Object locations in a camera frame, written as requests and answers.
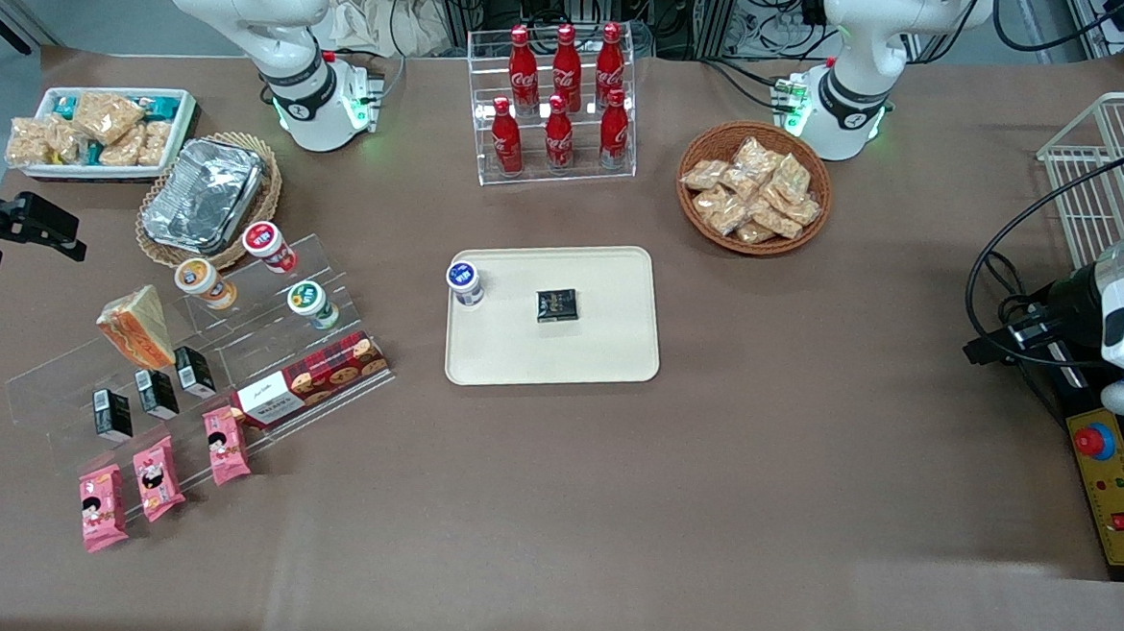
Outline round brown wicker basket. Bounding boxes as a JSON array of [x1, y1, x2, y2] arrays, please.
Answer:
[[673, 118, 837, 260]]

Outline small puffed rice snack bag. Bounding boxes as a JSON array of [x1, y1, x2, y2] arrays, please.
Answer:
[[6, 116, 54, 169], [46, 115, 89, 164], [98, 128, 145, 168], [137, 120, 172, 167]]

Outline white rectangular plastic bin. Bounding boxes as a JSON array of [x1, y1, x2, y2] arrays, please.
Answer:
[[7, 82, 198, 188]]

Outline red lid yogurt cup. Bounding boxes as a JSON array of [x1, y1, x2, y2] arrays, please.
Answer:
[[241, 221, 301, 276]]

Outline white wire basket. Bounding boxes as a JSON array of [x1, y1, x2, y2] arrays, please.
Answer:
[[1031, 87, 1124, 274]]

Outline orange lid yogurt cup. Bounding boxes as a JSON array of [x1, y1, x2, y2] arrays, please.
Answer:
[[173, 256, 239, 312]]

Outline red tartan cookie box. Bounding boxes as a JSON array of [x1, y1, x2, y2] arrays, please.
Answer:
[[229, 326, 392, 437]]

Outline triangular sandwich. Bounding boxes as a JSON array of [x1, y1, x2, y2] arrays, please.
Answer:
[[95, 281, 180, 371]]

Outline green lid yogurt cup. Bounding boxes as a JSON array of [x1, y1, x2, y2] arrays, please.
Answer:
[[285, 280, 341, 331]]

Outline crumpled beige cloth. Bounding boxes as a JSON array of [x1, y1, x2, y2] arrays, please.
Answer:
[[318, 0, 454, 61]]

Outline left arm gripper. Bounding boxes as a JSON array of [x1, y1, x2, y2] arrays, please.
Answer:
[[964, 258, 1109, 372]]

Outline silver foil tray stack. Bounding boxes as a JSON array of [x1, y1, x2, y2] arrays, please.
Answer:
[[140, 136, 266, 257]]

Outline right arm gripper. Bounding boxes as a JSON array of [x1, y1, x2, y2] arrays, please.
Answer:
[[0, 192, 90, 274]]

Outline clear acrylic stepped stand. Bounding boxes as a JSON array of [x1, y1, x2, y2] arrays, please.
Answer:
[[0, 220, 403, 514]]

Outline red emergency stop button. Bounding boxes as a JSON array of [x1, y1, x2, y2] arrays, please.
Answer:
[[1072, 422, 1117, 463]]

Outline flat oval wicker basket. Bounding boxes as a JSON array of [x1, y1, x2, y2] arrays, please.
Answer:
[[134, 127, 285, 276]]

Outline red cola bottle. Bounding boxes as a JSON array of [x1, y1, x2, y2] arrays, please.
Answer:
[[543, 94, 576, 173], [489, 97, 526, 176], [594, 22, 628, 108], [550, 24, 586, 113], [506, 26, 543, 115], [598, 88, 631, 171]]

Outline blue lid yogurt cup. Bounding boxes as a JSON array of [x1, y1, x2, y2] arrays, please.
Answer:
[[444, 260, 487, 308]]

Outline clear acrylic bottle rack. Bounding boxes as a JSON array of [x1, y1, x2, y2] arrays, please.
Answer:
[[460, 24, 643, 195]]

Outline beige plastic serving tray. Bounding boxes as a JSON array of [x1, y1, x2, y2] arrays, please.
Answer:
[[443, 237, 667, 397]]

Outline pink snack packet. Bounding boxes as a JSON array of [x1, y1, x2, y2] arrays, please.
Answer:
[[75, 463, 132, 555], [199, 405, 255, 488], [130, 434, 189, 524]]

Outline large puffed rice snack bag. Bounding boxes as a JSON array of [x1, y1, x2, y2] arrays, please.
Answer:
[[71, 90, 147, 146]]

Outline small black snack packet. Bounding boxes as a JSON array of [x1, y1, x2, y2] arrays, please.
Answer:
[[535, 287, 579, 325]]

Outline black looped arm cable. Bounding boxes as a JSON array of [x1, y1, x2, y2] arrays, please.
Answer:
[[962, 145, 1124, 373]]

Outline small black carton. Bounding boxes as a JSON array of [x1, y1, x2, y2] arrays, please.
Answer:
[[134, 368, 182, 422], [171, 345, 220, 400], [90, 388, 135, 444]]

